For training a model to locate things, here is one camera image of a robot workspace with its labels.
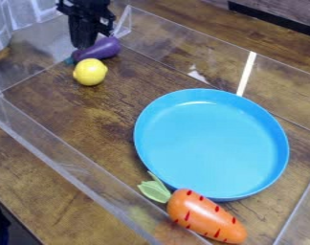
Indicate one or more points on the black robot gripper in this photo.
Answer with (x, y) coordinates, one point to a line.
(85, 13)

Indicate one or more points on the purple toy eggplant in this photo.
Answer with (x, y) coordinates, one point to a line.
(104, 48)

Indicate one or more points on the yellow toy lemon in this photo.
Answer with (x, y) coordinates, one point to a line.
(89, 72)

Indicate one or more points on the blue round tray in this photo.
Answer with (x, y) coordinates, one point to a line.
(209, 141)

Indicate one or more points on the white patterned curtain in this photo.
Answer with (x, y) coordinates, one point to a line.
(20, 14)

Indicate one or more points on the orange toy carrot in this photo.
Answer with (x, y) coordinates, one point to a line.
(193, 212)

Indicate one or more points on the clear acrylic enclosure wall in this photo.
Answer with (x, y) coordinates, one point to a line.
(69, 168)

